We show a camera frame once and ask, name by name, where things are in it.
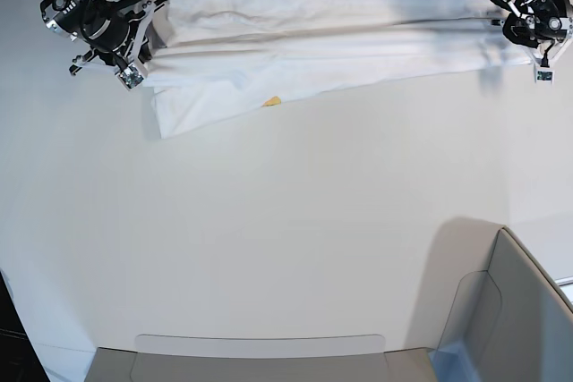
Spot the grey box at right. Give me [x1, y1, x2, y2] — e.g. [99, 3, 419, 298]
[430, 228, 572, 381]

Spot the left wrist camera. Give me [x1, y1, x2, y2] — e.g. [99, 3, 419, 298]
[535, 66, 554, 83]

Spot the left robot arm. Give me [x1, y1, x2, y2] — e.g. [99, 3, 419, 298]
[490, 0, 572, 83]

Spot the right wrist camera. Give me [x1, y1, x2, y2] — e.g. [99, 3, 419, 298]
[116, 64, 147, 90]

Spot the white printed t-shirt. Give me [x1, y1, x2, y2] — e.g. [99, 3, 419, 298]
[145, 0, 530, 138]

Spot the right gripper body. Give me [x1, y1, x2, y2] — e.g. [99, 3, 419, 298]
[67, 0, 170, 90]

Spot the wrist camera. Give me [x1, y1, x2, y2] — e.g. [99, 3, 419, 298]
[116, 64, 147, 90]
[535, 66, 554, 83]

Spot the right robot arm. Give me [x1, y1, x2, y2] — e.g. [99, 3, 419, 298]
[39, 0, 167, 90]

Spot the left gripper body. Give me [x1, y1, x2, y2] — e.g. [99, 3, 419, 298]
[490, 13, 572, 81]

